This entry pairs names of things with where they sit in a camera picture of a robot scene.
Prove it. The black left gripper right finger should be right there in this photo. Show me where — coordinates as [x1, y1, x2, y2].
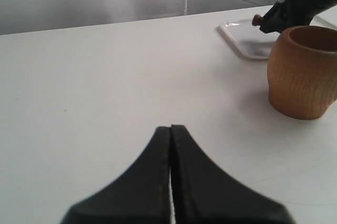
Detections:
[171, 125, 295, 223]

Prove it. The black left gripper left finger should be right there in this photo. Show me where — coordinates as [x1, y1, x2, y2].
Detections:
[62, 127, 171, 223]

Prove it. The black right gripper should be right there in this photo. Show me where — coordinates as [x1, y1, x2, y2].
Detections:
[259, 0, 337, 35]

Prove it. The wooden mortar cup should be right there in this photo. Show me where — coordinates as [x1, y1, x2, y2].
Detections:
[267, 26, 336, 120]

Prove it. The white rectangular tray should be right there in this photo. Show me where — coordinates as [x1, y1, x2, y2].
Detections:
[219, 18, 280, 60]

